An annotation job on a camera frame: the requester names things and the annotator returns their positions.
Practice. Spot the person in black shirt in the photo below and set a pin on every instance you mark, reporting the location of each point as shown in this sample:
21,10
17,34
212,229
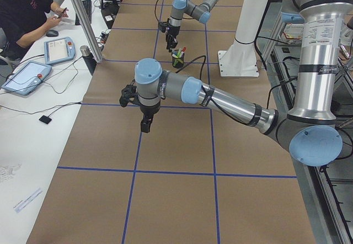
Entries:
26,21

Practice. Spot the red white marker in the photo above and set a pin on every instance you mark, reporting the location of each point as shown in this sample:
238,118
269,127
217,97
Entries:
182,50

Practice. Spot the teach pendant tablet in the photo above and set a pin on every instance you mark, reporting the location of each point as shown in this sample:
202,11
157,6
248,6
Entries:
59,50
27,79

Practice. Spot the grey computer mouse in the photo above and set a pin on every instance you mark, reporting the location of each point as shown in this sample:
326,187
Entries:
52,33

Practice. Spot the dark water bottle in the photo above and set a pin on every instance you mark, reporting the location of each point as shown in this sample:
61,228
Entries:
88,58

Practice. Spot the upper teach pendant tablet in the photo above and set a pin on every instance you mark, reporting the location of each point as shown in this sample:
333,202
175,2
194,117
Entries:
59,50

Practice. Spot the lower teach pendant tablet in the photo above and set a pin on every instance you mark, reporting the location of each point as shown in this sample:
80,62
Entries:
27,79

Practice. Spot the small black square puck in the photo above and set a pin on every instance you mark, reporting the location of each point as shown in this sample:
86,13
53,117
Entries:
45,119

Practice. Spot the white camera stand post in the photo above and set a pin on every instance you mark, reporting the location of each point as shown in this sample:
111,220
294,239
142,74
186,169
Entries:
240,58

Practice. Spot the black mesh pen cup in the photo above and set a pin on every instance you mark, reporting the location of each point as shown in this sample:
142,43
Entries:
177,62

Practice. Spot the aluminium frame post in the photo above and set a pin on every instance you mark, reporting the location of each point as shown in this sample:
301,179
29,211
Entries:
85,24

